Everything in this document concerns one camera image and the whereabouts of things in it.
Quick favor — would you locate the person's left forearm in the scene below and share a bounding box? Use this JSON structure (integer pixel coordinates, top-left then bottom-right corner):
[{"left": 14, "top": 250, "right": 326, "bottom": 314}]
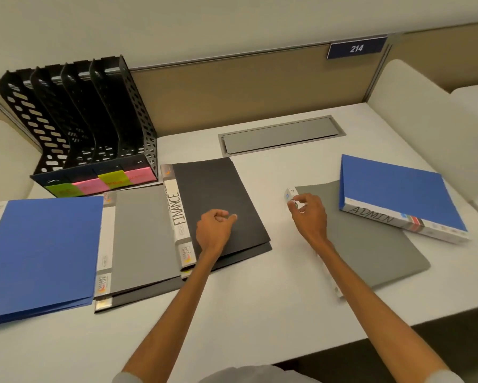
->
[{"left": 121, "top": 249, "right": 226, "bottom": 383}]

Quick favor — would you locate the person's left hand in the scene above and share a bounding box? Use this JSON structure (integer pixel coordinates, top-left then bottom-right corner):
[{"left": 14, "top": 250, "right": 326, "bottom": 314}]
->
[{"left": 196, "top": 209, "right": 239, "bottom": 254}]

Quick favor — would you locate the thin blue folder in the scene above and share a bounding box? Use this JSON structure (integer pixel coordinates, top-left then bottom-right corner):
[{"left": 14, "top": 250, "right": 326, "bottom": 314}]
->
[{"left": 0, "top": 196, "right": 104, "bottom": 328}]

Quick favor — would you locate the white rounded divider panel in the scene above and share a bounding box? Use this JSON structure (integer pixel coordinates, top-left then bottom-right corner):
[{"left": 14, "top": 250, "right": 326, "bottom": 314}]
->
[
  {"left": 450, "top": 82, "right": 478, "bottom": 129},
  {"left": 367, "top": 59, "right": 478, "bottom": 205}
]

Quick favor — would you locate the pink sticky note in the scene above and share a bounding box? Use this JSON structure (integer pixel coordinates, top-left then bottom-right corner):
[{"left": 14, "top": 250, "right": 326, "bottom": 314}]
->
[
  {"left": 72, "top": 177, "right": 110, "bottom": 195},
  {"left": 123, "top": 167, "right": 158, "bottom": 184}
]

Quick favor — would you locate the person's right hand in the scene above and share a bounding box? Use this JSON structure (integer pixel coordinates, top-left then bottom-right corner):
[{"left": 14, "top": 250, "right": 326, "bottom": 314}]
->
[{"left": 287, "top": 193, "right": 329, "bottom": 246}]

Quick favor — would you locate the black perforated file rack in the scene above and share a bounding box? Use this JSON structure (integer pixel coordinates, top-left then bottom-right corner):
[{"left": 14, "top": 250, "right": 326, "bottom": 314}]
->
[{"left": 0, "top": 55, "right": 159, "bottom": 197}]

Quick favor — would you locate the thick blue binder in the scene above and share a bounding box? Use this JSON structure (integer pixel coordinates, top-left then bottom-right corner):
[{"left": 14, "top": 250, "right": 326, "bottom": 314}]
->
[{"left": 338, "top": 154, "right": 472, "bottom": 245}]

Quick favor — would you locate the green sticky note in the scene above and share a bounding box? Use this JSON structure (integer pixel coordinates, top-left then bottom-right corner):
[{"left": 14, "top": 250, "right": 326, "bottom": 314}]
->
[
  {"left": 44, "top": 183, "right": 80, "bottom": 198},
  {"left": 98, "top": 170, "right": 128, "bottom": 189}
]

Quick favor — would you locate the black folder white spine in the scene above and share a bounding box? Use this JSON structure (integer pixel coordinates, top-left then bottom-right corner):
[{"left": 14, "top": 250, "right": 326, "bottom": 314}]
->
[{"left": 160, "top": 157, "right": 273, "bottom": 280}]

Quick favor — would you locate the person's right forearm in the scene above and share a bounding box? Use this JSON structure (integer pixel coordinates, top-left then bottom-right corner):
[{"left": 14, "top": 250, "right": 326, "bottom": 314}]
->
[{"left": 307, "top": 236, "right": 453, "bottom": 383}]

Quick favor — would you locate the grey folder white spine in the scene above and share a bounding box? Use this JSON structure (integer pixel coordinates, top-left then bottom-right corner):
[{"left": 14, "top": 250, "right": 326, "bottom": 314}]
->
[
  {"left": 94, "top": 183, "right": 186, "bottom": 314},
  {"left": 284, "top": 180, "right": 431, "bottom": 299}
]

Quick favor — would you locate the blue number sign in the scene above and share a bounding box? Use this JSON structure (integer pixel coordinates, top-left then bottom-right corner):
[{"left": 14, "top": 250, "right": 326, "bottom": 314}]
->
[{"left": 326, "top": 36, "right": 388, "bottom": 60}]

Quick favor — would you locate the grey desk cable cover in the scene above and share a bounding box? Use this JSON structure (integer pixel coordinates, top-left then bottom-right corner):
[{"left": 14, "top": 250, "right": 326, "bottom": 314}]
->
[{"left": 218, "top": 115, "right": 346, "bottom": 157}]

